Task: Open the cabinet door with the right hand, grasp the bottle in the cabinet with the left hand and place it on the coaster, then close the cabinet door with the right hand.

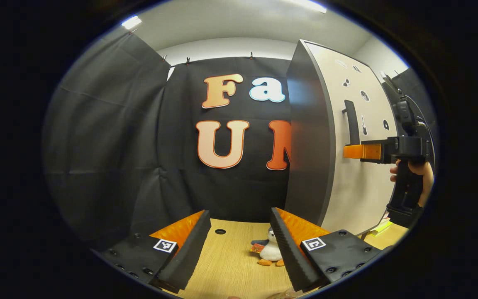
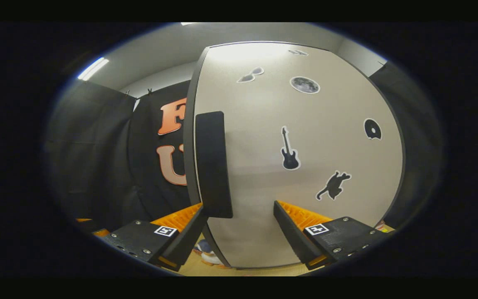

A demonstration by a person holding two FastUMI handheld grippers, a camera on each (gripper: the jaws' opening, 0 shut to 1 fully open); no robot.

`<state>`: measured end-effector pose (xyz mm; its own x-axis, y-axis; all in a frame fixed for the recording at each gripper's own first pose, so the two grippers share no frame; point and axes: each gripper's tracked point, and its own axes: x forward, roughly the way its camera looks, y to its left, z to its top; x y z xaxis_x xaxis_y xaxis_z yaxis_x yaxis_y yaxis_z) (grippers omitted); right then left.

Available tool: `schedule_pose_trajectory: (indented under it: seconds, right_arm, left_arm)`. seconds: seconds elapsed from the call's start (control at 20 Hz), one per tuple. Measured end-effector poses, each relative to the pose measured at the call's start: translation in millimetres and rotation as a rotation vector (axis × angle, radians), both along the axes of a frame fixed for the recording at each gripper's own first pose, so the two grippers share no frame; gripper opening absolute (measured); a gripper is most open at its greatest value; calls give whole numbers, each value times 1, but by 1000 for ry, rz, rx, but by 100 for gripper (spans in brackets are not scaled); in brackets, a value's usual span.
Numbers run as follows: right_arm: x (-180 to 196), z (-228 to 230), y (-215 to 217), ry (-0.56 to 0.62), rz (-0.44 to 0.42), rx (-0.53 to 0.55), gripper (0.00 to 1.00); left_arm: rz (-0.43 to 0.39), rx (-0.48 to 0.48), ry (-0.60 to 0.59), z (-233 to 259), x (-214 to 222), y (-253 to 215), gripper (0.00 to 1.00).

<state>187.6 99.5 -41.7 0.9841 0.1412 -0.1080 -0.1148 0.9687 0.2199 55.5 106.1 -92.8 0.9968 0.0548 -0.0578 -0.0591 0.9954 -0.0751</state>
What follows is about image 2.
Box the penguin plush toy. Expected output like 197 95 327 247
193 239 231 270

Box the black cabinet door handle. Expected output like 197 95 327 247
195 111 234 219

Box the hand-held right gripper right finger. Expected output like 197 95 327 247
273 200 389 270

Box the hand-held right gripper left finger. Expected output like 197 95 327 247
107 202 210 272

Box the grey cabinet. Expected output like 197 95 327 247
182 40 407 270

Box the black backdrop cloth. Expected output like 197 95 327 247
44 61 443 233

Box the long ceiling light strip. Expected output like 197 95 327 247
77 57 110 81

